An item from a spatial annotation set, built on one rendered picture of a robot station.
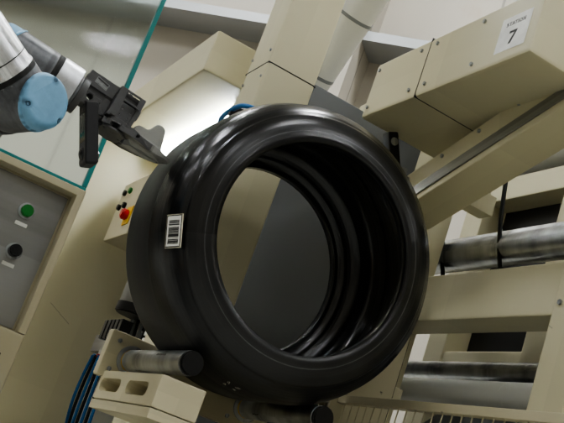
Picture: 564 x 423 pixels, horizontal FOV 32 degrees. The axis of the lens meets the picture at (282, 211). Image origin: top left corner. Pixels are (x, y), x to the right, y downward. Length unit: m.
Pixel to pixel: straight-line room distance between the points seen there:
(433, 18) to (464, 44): 3.84
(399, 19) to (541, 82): 4.03
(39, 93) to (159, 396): 0.55
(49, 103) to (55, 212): 0.85
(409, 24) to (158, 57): 1.57
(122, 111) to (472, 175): 0.78
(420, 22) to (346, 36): 3.05
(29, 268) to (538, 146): 1.20
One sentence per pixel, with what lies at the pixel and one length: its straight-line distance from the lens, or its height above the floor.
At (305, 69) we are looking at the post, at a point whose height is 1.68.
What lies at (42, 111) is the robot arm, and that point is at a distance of 1.63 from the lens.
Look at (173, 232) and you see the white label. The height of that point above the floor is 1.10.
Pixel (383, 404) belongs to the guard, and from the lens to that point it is 2.07.
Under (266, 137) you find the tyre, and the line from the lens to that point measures 1.83.
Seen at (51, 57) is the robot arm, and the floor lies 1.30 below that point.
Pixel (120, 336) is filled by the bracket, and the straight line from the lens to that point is 2.08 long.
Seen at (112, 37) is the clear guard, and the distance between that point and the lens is 2.57.
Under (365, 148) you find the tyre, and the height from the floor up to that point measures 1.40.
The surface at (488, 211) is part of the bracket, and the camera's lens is 2.33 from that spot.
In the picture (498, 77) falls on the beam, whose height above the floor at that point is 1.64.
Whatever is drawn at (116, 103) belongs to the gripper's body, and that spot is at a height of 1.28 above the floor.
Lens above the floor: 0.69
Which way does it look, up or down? 17 degrees up
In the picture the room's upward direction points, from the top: 20 degrees clockwise
